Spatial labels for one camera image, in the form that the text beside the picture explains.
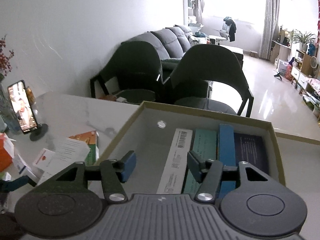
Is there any round black phone stand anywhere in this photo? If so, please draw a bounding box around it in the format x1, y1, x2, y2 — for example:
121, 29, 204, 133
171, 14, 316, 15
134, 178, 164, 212
29, 124, 49, 141

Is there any dark blue white box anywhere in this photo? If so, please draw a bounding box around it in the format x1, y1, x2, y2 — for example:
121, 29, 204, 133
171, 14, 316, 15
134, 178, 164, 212
234, 132, 270, 174

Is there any white office chair with clothes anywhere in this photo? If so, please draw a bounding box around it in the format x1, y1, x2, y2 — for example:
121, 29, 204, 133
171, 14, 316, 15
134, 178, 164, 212
209, 16, 237, 46

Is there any grey sofa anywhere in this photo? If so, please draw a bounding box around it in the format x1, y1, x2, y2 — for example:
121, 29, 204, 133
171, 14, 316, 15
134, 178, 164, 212
140, 26, 244, 68

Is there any red hanging string ornament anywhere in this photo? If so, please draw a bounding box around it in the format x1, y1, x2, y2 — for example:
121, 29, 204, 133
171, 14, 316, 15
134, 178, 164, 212
316, 0, 320, 40

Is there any dark green chair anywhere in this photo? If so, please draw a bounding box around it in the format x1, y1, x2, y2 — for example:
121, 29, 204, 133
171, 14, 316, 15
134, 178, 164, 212
162, 44, 254, 118
90, 41, 163, 105

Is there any tall white shelf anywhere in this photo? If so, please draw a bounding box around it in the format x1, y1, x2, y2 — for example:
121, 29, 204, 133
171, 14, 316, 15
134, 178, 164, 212
184, 0, 204, 28

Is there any white black text medicine box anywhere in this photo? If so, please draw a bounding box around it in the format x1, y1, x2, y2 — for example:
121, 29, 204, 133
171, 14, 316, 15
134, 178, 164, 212
157, 128, 193, 194

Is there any small white fan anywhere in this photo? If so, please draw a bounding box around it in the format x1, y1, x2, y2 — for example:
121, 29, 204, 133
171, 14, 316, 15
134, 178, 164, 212
310, 56, 320, 78

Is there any potted green plant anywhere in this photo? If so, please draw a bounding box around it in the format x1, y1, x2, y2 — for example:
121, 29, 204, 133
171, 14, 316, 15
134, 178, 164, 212
287, 30, 316, 53

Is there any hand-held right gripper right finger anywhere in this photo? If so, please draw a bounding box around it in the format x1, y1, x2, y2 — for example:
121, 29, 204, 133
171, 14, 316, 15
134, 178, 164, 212
187, 151, 285, 203

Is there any wooden shelf unit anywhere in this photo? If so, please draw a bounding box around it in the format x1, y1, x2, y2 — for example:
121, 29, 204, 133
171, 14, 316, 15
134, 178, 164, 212
270, 39, 293, 64

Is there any teal red bear medicine box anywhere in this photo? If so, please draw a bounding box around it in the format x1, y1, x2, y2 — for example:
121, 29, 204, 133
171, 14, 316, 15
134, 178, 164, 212
181, 129, 218, 194

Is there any black smartphone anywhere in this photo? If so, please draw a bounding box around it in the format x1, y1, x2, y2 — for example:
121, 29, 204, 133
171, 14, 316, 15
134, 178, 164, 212
7, 80, 38, 134

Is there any white marble desktop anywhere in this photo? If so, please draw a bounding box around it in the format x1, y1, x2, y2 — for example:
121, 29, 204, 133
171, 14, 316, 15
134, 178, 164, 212
0, 92, 320, 230

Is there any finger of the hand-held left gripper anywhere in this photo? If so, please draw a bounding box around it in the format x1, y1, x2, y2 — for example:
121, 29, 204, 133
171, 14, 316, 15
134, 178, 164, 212
0, 176, 37, 193

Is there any red orange flower bouquet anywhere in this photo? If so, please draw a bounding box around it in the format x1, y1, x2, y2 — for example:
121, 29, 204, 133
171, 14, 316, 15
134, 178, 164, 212
0, 36, 15, 79

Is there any blue cartoon bear box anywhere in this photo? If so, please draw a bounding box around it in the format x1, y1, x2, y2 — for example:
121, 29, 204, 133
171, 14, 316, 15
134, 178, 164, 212
216, 124, 237, 199

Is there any pink floral cloth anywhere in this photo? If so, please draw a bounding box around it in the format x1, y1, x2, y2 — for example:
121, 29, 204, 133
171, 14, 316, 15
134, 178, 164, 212
306, 77, 320, 97

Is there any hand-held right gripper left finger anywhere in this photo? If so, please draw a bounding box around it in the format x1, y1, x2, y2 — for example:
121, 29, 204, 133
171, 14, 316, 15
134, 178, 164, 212
37, 151, 137, 204

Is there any orange white tissue pack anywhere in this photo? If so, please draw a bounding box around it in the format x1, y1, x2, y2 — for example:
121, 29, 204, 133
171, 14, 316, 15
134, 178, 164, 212
0, 133, 38, 180

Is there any white low cabinet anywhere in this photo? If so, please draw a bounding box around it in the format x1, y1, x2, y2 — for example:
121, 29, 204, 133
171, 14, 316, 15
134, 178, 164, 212
291, 50, 320, 110

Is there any grey curtain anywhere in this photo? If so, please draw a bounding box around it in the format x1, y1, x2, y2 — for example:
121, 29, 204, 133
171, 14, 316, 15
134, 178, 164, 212
260, 0, 283, 60

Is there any green orange medicine box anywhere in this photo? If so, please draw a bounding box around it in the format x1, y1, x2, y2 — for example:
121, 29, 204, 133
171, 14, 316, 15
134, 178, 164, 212
68, 131, 100, 166

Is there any beige cardboard box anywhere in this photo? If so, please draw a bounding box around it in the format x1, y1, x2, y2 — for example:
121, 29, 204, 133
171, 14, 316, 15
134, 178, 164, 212
94, 101, 285, 198

